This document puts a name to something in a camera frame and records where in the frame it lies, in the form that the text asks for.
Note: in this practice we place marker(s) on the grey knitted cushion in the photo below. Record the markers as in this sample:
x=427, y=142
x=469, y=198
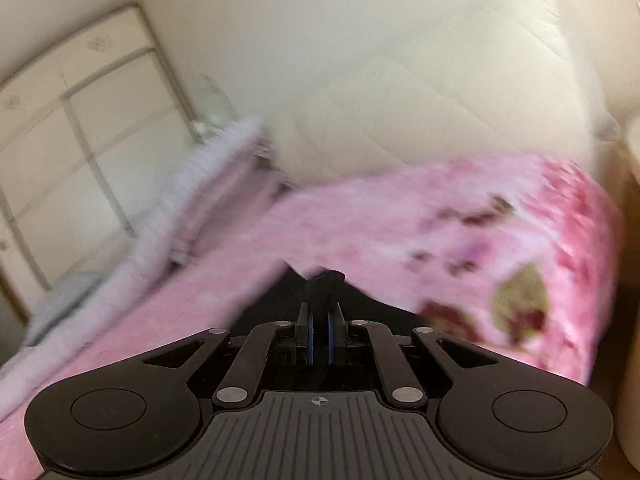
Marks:
x=58, y=303

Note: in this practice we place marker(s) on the cream quilted headboard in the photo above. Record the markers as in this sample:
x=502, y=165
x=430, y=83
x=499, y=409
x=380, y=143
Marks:
x=508, y=76

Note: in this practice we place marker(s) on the white wardrobe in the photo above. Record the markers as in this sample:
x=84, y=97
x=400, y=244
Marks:
x=89, y=132

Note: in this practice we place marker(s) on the black garment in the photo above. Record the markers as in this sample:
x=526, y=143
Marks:
x=281, y=299

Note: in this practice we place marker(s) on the pink rose bedspread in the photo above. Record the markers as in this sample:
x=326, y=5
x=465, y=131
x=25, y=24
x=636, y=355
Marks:
x=516, y=253

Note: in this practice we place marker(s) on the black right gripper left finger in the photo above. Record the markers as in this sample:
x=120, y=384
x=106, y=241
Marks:
x=305, y=335

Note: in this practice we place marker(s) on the lilac striped duvet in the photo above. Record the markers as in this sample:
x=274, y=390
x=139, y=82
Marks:
x=135, y=275

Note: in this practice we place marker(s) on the round glass side table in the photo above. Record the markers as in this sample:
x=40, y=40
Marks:
x=215, y=110

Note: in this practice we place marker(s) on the folded pink sheet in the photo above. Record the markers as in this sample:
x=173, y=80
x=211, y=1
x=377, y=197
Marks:
x=229, y=203

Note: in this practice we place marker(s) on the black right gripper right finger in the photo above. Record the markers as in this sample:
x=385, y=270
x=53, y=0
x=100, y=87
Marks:
x=336, y=333

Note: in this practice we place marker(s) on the cream round bedside table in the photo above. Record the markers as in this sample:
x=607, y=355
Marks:
x=628, y=402

